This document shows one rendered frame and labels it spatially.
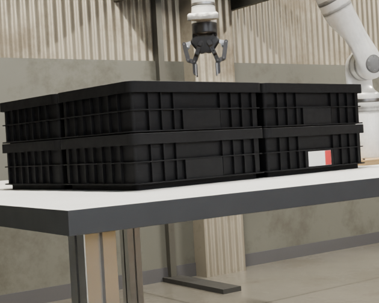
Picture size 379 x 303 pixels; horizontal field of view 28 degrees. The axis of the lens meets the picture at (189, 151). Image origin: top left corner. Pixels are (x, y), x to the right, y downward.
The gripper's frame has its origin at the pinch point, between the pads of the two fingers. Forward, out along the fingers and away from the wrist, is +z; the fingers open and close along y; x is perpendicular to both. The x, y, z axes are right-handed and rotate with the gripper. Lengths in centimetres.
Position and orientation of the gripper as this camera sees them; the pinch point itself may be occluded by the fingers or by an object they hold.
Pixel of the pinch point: (206, 71)
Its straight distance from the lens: 224.9
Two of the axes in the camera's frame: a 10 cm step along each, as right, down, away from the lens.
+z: 0.5, 10.0, 0.0
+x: -0.7, 0.1, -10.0
